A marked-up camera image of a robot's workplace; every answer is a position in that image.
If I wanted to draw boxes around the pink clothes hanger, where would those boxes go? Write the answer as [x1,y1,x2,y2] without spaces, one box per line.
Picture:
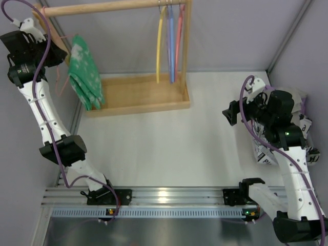
[42,6,80,97]

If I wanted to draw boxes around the green white tie-dye trousers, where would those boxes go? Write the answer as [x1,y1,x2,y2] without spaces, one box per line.
[68,35,105,111]

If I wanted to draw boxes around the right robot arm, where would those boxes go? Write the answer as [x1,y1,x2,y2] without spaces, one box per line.
[222,90,327,245]

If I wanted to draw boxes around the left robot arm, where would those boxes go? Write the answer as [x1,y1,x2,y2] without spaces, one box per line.
[1,31,119,205]

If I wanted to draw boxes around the blue clothes hanger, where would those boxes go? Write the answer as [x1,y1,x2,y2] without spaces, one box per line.
[167,7,175,84]

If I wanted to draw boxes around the coral clothes hanger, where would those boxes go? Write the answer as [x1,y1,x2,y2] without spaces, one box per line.
[175,5,185,81]

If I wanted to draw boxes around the yellow clothes hanger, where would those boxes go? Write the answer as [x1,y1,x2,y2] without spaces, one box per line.
[156,6,166,84]

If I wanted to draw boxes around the grey garment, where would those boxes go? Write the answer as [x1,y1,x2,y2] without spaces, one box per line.
[290,88,308,118]

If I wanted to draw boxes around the black white printed garment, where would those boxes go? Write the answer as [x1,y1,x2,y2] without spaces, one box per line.
[251,112,321,166]

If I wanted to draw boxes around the wooden clothes rack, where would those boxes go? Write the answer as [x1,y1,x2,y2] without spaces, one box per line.
[32,1,192,117]

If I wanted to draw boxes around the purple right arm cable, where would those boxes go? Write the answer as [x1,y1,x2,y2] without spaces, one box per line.
[239,75,328,240]

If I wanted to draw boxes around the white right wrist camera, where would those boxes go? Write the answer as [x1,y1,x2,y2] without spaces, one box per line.
[244,76,265,104]

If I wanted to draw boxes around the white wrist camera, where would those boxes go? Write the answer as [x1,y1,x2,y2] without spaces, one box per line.
[244,76,265,104]
[11,17,46,43]

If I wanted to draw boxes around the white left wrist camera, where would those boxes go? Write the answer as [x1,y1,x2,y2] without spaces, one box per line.
[11,17,46,43]

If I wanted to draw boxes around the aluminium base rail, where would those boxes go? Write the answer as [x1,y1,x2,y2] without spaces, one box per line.
[42,186,289,206]

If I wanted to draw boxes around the light blue cable duct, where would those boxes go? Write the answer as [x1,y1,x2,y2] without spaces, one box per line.
[51,207,259,219]

